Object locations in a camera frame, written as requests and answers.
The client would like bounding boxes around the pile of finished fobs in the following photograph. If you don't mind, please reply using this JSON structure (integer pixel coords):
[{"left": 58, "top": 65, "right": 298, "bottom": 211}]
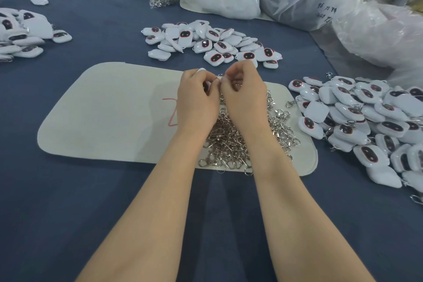
[{"left": 286, "top": 74, "right": 423, "bottom": 205}]

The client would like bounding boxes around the person's right hand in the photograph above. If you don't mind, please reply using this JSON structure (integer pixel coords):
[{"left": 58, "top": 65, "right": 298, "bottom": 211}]
[{"left": 219, "top": 60, "right": 273, "bottom": 142}]

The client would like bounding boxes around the cream felt work mat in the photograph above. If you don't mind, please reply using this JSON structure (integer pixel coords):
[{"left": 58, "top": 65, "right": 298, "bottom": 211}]
[{"left": 37, "top": 62, "right": 319, "bottom": 177}]

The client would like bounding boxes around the person's right forearm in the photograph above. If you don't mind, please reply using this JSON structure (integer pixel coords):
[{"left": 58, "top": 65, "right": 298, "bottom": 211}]
[{"left": 251, "top": 132, "right": 376, "bottom": 282}]

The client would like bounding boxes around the pile of metal clasps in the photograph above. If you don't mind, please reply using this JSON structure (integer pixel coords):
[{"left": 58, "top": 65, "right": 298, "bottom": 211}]
[{"left": 198, "top": 88, "right": 301, "bottom": 175}]

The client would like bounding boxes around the crumpled clear plastic bag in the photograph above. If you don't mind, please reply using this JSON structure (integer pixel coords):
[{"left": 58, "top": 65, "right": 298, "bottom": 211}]
[{"left": 332, "top": 1, "right": 423, "bottom": 88}]

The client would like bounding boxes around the person's left forearm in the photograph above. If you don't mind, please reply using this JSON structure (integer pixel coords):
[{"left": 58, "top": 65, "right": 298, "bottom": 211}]
[{"left": 76, "top": 130, "right": 210, "bottom": 282}]

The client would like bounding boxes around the person's left hand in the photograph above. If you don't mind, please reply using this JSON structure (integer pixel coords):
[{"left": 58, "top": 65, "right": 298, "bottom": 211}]
[{"left": 176, "top": 68, "right": 222, "bottom": 137}]

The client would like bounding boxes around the thin red thread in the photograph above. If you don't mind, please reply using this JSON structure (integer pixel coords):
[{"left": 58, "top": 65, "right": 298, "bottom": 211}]
[{"left": 163, "top": 96, "right": 178, "bottom": 127}]

